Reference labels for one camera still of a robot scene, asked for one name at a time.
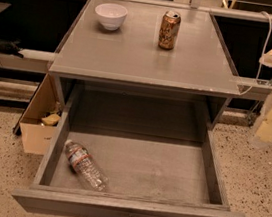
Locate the open grey top drawer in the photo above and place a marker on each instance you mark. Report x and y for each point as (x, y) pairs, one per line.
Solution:
(157, 154)

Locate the clear plastic water bottle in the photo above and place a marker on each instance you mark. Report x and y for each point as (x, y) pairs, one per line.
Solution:
(87, 171)

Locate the gold soda can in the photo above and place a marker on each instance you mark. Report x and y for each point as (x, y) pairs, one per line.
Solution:
(168, 32)

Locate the grey wooden cabinet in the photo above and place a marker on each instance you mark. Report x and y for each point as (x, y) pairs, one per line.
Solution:
(131, 56)

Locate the white ceramic bowl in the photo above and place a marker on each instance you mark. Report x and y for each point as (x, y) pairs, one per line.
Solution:
(110, 15)

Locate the yellow item in box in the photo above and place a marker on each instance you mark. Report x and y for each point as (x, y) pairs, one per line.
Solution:
(51, 120)

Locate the open cardboard box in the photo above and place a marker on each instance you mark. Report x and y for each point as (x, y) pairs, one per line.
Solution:
(36, 136)

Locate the black cloth on shelf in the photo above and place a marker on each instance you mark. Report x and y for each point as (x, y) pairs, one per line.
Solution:
(8, 47)

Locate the white metal rail beam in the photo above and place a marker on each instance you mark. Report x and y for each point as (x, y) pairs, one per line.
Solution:
(35, 61)

